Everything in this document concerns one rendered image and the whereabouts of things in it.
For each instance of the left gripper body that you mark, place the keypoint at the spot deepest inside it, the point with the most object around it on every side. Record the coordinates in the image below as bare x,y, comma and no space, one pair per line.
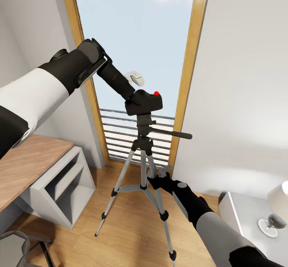
121,85

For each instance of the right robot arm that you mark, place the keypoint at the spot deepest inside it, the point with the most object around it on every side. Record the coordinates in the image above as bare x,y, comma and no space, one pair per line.
225,245

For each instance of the camera tripod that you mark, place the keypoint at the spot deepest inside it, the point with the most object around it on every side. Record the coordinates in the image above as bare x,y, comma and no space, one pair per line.
143,142

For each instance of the digital camera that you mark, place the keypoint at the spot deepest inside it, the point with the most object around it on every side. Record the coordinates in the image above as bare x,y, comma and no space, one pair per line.
149,103

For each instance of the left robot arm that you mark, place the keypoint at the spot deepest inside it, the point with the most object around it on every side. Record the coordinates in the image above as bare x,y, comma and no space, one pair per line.
27,102

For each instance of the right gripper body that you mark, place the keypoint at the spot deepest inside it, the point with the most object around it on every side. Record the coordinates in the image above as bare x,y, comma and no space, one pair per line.
160,182

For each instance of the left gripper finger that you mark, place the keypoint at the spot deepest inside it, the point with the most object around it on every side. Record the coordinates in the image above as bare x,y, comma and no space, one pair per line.
134,99

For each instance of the fixed window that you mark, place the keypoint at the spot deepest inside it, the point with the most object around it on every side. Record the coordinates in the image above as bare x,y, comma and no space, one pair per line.
156,38

